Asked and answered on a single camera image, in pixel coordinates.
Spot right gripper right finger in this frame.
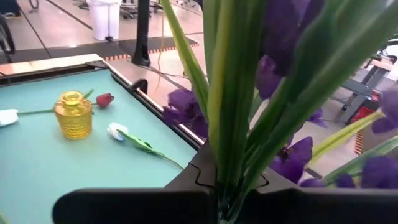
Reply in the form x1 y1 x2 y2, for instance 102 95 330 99
245 175 398 224

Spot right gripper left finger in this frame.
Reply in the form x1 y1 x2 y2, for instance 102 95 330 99
52 141 218 224

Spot red artificial tulip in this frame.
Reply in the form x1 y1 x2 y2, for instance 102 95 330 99
17 89 115 115

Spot purple artificial flower bunch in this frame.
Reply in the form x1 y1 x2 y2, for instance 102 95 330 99
160 0 398 224

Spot yellow glass vase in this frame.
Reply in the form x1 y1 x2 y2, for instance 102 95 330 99
54 90 93 140

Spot red crate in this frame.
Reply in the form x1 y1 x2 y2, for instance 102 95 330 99
350 106 377 124

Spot teal table mat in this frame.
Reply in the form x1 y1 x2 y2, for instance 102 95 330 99
0 68 205 224

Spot grey metal cart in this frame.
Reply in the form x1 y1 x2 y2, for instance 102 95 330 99
329 67 391 125

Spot black striped-edge floor mat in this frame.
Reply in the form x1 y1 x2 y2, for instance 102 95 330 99
0 36 201 65

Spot wooden table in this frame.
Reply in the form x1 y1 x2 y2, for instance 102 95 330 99
0 53 206 149

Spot black stand pole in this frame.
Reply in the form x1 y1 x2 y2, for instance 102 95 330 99
131 0 152 67

